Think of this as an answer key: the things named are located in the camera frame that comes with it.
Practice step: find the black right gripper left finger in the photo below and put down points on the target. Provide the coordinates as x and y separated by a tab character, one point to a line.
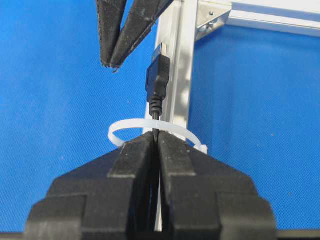
97	201

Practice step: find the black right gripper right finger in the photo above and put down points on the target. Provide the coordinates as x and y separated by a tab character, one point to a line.
207	199

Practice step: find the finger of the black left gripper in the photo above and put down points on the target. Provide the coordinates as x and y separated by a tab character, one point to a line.
114	42
142	16

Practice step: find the white zip tie loop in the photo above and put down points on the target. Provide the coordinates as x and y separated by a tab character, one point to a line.
142	123

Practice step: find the aluminium extrusion frame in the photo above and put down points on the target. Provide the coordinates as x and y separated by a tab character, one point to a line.
176	38

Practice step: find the aluminium corner bracket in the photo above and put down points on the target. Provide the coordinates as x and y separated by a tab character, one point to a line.
211	15

